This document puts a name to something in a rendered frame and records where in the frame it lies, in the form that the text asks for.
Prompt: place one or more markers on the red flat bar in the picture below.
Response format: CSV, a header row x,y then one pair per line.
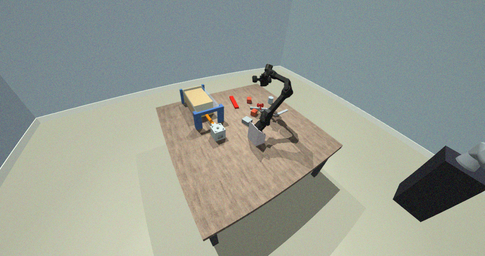
x,y
234,102

